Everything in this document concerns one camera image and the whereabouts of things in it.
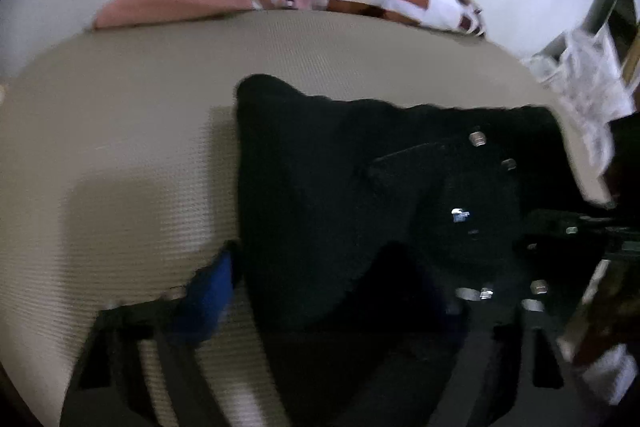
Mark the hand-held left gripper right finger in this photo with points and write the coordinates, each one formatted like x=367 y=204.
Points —
x=500 y=357

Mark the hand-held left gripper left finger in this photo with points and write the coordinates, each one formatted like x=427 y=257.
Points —
x=212 y=292

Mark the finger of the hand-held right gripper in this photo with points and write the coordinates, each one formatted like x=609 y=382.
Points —
x=420 y=164

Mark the black pants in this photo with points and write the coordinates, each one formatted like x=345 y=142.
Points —
x=310 y=182

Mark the white patterned cloth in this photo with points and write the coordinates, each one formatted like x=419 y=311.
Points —
x=585 y=97

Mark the beige textured mattress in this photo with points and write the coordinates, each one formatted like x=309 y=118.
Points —
x=125 y=132

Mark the grey furniture frame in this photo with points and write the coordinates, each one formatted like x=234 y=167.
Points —
x=602 y=7

